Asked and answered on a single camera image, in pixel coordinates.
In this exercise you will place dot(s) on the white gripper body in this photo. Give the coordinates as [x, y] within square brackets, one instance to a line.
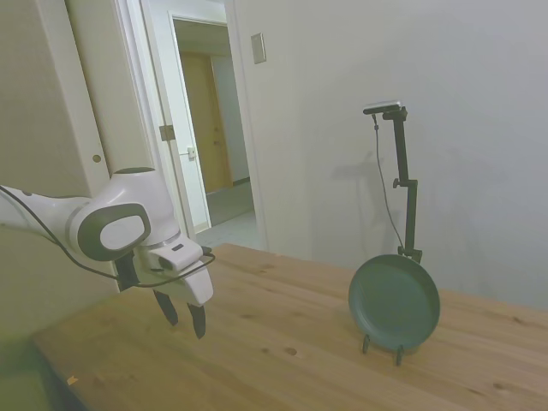
[194, 287]

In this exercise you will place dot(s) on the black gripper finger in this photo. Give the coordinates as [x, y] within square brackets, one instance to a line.
[198, 321]
[168, 308]

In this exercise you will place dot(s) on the dark green plate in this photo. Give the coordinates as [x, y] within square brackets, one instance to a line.
[394, 299]

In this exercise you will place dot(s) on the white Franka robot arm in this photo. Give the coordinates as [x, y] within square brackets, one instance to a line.
[128, 197]

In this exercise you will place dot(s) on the metal door latch plate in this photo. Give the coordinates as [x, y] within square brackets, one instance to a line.
[191, 152]

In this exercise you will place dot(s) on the small orange tape scrap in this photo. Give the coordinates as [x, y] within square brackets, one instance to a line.
[72, 379]

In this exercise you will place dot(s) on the metal door hinge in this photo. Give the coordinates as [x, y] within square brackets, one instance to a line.
[167, 132]

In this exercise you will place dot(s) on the wooden hallway door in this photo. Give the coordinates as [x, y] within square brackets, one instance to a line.
[205, 128]

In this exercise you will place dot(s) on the white open door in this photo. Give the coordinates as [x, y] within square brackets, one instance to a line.
[180, 128]

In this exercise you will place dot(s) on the round recessed door pull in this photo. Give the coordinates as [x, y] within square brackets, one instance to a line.
[97, 158]

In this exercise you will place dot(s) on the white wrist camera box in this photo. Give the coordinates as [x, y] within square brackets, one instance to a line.
[175, 260]

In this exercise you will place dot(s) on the grey wall switch plate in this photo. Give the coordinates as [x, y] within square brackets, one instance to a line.
[257, 48]

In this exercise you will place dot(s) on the black jointed camera stand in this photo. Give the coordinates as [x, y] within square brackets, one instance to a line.
[401, 145]

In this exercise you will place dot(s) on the grey exterior camera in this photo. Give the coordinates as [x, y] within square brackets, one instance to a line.
[383, 106]

